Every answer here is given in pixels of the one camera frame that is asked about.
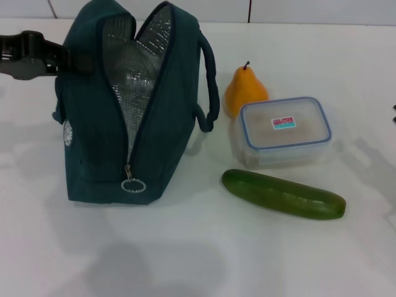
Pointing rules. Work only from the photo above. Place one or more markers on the green cucumber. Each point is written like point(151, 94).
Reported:
point(278, 195)

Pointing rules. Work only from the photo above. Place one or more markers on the dark teal insulated lunch bag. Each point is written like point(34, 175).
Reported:
point(92, 139)

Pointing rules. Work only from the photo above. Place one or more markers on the clear food container blue seal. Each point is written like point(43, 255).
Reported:
point(284, 142)

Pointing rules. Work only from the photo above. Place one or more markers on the orange pear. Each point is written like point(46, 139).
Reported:
point(244, 89)

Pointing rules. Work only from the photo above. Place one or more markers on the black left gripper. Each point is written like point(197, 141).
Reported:
point(24, 55)

